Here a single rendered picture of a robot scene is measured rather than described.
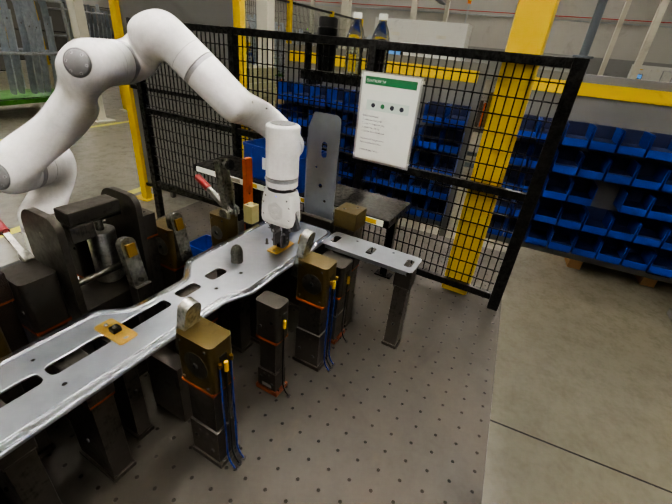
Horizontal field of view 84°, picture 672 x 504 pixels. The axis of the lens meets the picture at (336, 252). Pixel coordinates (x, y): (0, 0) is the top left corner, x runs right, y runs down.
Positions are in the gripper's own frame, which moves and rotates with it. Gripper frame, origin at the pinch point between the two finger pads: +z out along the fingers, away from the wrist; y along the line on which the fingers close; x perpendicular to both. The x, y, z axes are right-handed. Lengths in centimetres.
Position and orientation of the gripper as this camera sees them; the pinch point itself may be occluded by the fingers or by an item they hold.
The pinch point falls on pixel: (280, 238)
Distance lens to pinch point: 106.9
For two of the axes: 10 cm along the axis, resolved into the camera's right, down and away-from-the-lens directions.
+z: -0.9, 8.7, 4.9
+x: 4.9, -3.9, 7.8
